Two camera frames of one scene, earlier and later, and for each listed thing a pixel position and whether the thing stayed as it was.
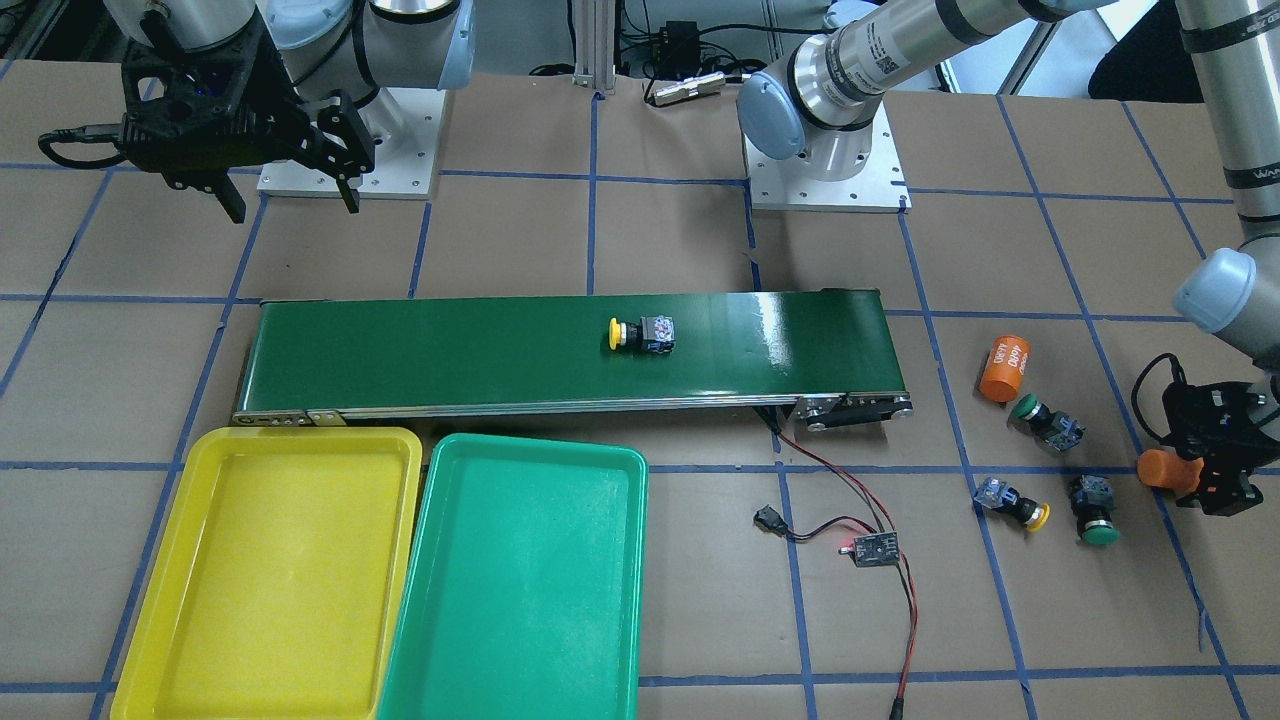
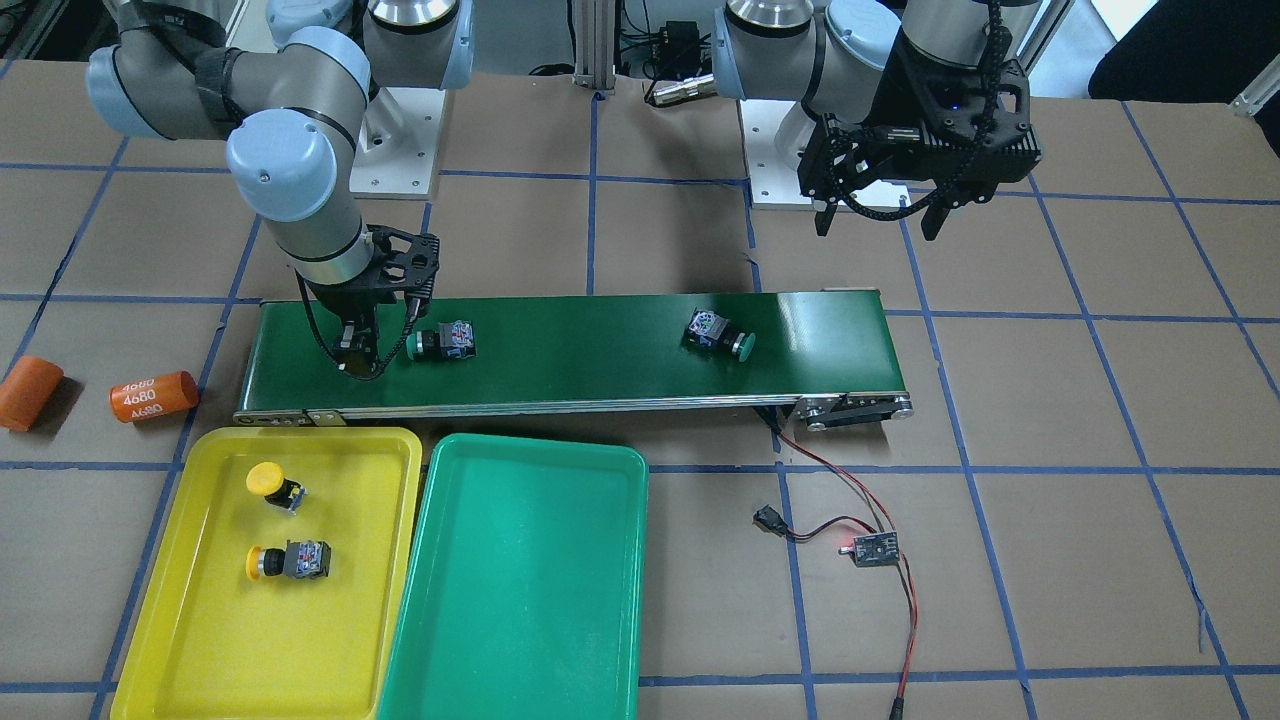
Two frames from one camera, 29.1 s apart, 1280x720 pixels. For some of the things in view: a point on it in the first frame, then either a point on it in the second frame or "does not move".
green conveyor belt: x=829 y=358 does not move
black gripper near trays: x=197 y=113 to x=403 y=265
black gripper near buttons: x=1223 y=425 to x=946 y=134
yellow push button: x=1031 y=513 to x=268 y=479
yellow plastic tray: x=283 y=585 does not move
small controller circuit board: x=876 y=549 does not move
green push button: x=1035 y=419 to x=452 y=340
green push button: x=1094 y=508 to x=712 y=332
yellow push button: x=656 y=333 to x=300 y=560
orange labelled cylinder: x=1004 y=367 to x=154 y=396
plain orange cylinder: x=1164 y=468 to x=26 y=391
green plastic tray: x=523 y=597 does not move
